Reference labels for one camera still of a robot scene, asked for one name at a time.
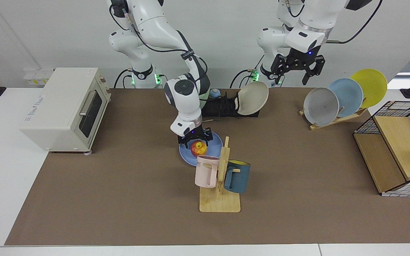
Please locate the red yellow apple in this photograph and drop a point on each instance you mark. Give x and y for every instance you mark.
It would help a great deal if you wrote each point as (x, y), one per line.
(198, 149)

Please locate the beige plate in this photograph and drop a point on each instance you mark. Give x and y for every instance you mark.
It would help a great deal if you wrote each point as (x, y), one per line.
(253, 97)

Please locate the grey plate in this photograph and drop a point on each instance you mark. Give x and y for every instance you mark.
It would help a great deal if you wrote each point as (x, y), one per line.
(320, 106)

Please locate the black dish rack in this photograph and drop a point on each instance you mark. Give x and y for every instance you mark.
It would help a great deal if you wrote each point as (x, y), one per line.
(222, 108)

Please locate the light blue plate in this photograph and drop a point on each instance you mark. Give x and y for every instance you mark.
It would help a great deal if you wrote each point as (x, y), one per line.
(349, 94)

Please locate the wooden plate rack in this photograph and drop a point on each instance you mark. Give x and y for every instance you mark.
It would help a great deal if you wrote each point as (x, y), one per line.
(333, 121)

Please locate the yellow plate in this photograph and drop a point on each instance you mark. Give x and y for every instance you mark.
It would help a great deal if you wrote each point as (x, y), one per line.
(370, 85)

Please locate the pink cup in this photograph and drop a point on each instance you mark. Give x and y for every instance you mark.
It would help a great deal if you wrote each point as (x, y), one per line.
(203, 174)

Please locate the small blue round thing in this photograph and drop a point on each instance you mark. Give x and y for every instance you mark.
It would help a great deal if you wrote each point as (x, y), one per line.
(215, 94)

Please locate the dark teal cup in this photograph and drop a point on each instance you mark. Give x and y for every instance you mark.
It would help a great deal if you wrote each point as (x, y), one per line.
(238, 179)

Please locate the wooden cup stand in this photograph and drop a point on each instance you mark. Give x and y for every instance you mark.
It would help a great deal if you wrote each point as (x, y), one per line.
(219, 204)

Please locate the brown table cloth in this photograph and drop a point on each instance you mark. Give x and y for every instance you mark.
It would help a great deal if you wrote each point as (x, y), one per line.
(119, 195)

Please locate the pale toaster oven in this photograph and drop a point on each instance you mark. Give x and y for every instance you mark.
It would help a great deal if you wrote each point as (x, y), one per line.
(55, 106)

